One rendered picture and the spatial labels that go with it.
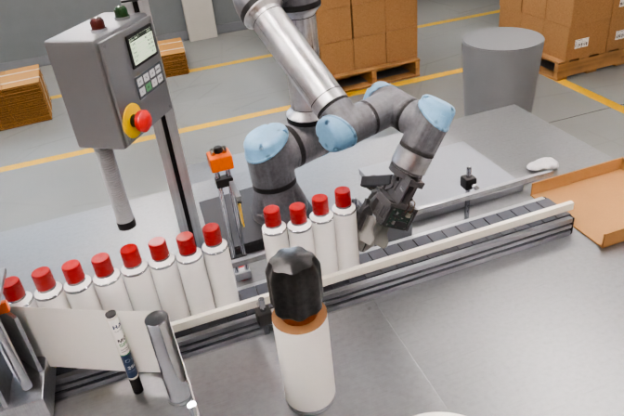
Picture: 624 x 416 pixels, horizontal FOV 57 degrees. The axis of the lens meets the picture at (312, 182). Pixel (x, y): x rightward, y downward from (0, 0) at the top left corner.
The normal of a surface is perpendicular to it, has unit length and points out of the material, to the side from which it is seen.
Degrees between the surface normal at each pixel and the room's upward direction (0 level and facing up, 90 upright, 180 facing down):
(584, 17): 90
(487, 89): 94
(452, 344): 0
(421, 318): 0
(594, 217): 0
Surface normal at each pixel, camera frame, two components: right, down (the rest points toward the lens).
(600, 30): 0.33, 0.45
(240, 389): -0.09, -0.86
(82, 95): -0.26, 0.51
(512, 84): 0.03, 0.56
